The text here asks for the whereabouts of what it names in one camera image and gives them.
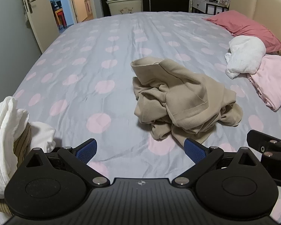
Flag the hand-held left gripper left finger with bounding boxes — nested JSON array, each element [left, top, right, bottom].
[[25, 138, 110, 188]]

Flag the beige knit sweater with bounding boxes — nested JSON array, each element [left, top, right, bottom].
[[131, 57, 244, 147]]

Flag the cream hallway door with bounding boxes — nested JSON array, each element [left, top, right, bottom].
[[68, 0, 88, 23]]

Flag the cream room door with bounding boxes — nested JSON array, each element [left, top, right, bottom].
[[19, 0, 60, 53]]

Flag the metal door handle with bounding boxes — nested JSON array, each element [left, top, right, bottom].
[[23, 0, 37, 13]]

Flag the beige padded headboard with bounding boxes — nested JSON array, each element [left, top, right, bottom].
[[230, 0, 281, 52]]

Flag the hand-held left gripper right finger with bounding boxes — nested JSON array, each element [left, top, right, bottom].
[[171, 138, 263, 188]]

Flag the red stool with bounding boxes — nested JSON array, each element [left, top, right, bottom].
[[55, 8, 67, 29]]

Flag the crumpled white muslin cloth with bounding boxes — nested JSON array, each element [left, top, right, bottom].
[[225, 35, 267, 80]]

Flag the white black nightstand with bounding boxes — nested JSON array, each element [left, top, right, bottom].
[[189, 0, 230, 14]]

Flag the light pink cloth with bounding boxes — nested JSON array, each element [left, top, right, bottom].
[[247, 54, 281, 112]]

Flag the tan dark striped cloth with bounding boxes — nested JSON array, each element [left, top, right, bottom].
[[0, 122, 32, 216]]

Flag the cream storage bin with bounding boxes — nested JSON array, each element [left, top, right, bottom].
[[107, 0, 142, 17]]

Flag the pink pillow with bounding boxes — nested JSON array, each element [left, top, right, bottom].
[[203, 10, 281, 53]]

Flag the dark chair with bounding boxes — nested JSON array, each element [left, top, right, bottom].
[[51, 0, 62, 12]]

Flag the folded white muslin cloth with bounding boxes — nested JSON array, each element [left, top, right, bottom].
[[0, 96, 30, 200]]

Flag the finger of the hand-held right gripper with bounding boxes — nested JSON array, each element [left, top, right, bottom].
[[247, 130, 281, 154]]

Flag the pink polka dot bed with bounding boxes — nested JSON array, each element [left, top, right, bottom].
[[13, 11, 281, 224]]

